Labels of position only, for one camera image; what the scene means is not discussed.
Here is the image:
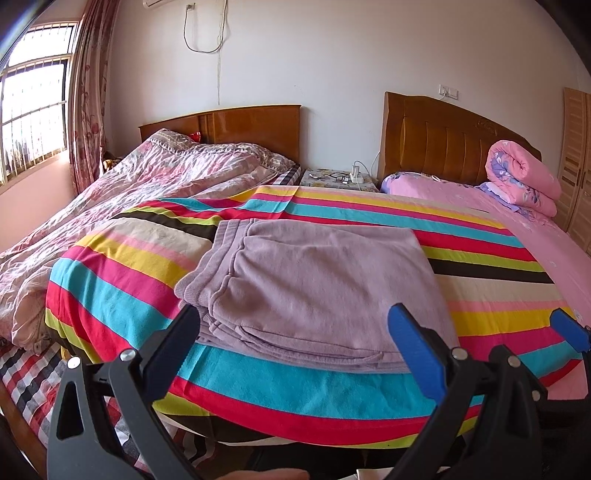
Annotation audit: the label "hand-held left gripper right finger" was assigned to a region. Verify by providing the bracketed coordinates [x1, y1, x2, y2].
[387, 302, 549, 480]

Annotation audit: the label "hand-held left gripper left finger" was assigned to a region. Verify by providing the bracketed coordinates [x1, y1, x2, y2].
[46, 302, 202, 480]

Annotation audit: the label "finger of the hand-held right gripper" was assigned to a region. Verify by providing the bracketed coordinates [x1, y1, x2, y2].
[542, 308, 591, 409]

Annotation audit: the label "lilac pants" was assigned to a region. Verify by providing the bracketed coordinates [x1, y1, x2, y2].
[174, 218, 460, 374]

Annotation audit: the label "person's left hand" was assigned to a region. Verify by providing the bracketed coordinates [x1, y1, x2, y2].
[217, 468, 311, 480]

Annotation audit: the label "striped colourful blanket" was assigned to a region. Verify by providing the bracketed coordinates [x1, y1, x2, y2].
[45, 185, 583, 450]

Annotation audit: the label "pink floral bed sheet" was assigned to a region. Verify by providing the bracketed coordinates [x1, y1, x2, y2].
[379, 171, 591, 402]

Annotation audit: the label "checked bed sheet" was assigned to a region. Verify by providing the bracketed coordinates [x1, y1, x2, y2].
[0, 167, 303, 472]

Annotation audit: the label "rolled pink floral quilt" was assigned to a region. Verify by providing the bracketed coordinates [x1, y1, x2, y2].
[478, 140, 563, 217]

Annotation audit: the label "light wooden wardrobe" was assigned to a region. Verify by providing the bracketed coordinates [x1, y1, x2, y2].
[556, 87, 591, 256]

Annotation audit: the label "nightstand with floral cloth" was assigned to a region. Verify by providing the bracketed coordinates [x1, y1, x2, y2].
[300, 168, 380, 193]

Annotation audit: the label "carved wooden headboard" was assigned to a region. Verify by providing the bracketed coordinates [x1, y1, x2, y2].
[378, 91, 542, 186]

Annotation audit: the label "plain wooden headboard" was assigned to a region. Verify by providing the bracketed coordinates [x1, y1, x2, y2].
[139, 104, 302, 168]

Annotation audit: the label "pink floral curtain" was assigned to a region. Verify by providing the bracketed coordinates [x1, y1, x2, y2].
[68, 0, 122, 195]

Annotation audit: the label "barred window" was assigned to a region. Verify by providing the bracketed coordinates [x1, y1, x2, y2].
[0, 21, 81, 186]

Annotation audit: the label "wooden bed frame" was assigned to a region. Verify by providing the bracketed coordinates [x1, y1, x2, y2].
[0, 382, 48, 468]

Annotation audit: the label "white power cable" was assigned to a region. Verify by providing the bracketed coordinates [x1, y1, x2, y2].
[355, 151, 385, 191]

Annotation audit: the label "black hanging cable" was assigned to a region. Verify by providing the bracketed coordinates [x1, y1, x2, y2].
[183, 0, 230, 54]

